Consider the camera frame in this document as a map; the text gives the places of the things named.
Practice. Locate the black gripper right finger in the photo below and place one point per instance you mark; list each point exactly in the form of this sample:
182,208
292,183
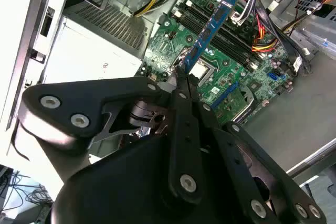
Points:
236,150

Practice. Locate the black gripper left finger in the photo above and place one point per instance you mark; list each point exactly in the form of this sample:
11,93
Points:
78,93

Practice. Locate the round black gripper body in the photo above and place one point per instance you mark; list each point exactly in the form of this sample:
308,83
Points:
118,187

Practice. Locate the blue RAM stick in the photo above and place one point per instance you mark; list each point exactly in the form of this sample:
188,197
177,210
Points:
210,30

